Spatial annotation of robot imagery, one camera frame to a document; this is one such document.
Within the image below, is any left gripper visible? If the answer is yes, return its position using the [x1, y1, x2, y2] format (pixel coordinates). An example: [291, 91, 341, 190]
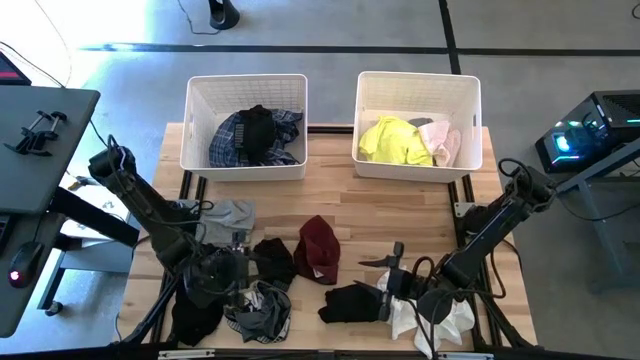
[192, 228, 266, 303]

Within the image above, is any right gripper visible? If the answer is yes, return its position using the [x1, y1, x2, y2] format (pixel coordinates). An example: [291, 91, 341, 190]
[353, 241, 429, 322]

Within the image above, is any white shirt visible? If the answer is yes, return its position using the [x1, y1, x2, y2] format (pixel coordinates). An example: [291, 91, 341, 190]
[375, 269, 426, 341]
[413, 297, 476, 360]

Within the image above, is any grey garment with lettered waistband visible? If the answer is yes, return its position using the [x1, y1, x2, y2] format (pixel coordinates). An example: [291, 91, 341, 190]
[223, 279, 293, 345]

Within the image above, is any maroon garment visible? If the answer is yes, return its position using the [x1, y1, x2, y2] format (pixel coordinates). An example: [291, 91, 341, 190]
[293, 214, 342, 286]

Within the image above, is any blue plaid garment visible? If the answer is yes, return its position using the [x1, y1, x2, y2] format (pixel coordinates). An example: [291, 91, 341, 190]
[208, 107, 305, 169]

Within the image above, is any black garment with grey print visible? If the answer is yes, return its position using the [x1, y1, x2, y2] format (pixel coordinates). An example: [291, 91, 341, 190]
[236, 104, 277, 166]

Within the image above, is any yellow-green shirt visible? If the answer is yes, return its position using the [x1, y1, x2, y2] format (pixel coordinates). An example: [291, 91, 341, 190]
[358, 115, 435, 167]

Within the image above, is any pale pink garment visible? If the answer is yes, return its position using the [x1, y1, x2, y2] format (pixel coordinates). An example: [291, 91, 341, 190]
[418, 119, 463, 168]

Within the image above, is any light grey garment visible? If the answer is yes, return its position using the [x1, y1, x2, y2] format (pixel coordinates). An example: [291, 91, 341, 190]
[197, 199, 257, 246]

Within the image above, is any white paper sheet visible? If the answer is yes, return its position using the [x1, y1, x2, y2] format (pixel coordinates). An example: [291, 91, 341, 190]
[58, 172, 132, 241]

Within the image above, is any white plastic laundry basket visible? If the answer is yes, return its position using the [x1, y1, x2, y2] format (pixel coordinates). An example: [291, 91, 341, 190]
[179, 73, 309, 181]
[352, 70, 485, 184]

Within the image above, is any grey metal cart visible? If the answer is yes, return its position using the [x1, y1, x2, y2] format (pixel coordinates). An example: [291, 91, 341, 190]
[552, 139, 640, 296]

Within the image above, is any black computer mouse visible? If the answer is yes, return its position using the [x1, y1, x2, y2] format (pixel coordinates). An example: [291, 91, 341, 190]
[7, 241, 45, 290]

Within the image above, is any dark grey desk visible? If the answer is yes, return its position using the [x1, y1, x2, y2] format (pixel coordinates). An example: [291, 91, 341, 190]
[0, 84, 141, 339]

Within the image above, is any black stand base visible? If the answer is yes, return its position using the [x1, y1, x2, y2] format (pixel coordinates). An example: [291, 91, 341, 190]
[208, 0, 241, 30]

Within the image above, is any black clamp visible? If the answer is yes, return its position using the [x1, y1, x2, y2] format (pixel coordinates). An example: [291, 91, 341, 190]
[19, 110, 69, 141]
[3, 130, 54, 157]

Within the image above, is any black desktop computer with lights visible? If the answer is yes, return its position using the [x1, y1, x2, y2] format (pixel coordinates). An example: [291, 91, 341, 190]
[534, 89, 640, 174]

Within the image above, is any monitor corner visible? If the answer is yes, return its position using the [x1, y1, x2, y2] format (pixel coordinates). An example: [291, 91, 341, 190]
[0, 49, 32, 86]

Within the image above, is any black aluminium frame rail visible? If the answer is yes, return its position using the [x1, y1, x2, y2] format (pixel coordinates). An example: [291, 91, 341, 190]
[448, 174, 534, 351]
[112, 167, 209, 349]
[306, 125, 357, 135]
[0, 342, 640, 360]

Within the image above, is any silver metal bracket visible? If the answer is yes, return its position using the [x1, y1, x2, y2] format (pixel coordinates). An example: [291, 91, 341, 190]
[438, 351, 495, 360]
[158, 348, 216, 360]

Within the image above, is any thin black cable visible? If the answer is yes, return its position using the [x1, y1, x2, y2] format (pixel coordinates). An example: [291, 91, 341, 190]
[177, 0, 221, 36]

